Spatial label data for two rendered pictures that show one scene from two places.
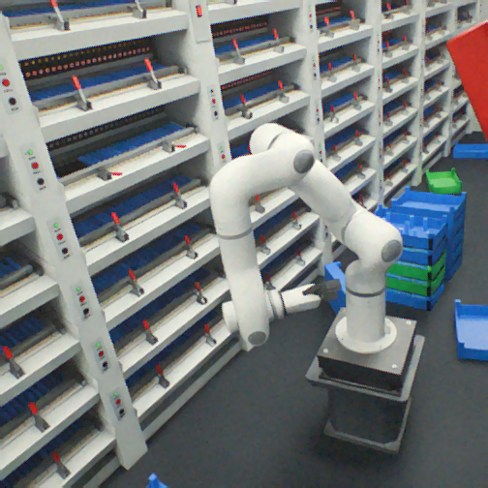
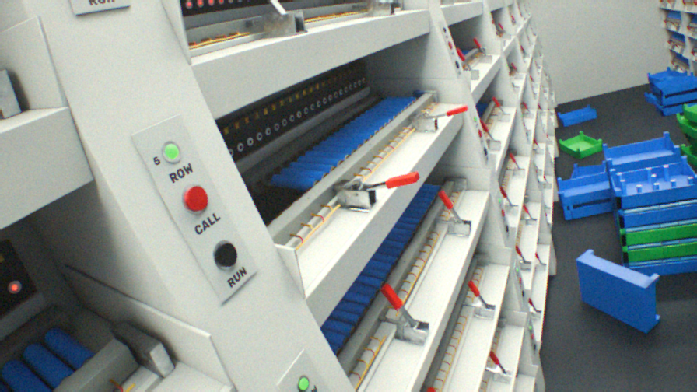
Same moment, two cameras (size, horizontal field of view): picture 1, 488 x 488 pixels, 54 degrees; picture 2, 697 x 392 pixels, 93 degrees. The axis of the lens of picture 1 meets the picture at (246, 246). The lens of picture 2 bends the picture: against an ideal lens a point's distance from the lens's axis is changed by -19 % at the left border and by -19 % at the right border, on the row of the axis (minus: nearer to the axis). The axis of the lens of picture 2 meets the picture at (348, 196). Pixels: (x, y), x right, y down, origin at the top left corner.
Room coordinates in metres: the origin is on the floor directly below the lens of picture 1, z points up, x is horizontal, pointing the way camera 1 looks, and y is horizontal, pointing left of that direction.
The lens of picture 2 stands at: (0.95, 0.43, 1.12)
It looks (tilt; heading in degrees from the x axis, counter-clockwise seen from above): 17 degrees down; 355
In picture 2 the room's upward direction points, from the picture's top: 23 degrees counter-clockwise
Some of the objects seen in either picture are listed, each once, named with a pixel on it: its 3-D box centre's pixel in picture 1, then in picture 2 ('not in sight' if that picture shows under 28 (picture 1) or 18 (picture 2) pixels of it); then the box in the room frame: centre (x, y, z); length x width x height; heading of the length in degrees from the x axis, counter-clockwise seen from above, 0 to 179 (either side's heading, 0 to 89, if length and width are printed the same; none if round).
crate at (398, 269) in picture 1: (406, 258); (656, 218); (1.95, -0.74, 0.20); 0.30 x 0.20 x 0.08; 49
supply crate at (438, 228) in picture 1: (407, 227); (653, 182); (1.95, -0.74, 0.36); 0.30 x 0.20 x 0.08; 49
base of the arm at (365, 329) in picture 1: (365, 310); not in sight; (1.23, -0.33, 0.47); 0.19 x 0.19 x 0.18
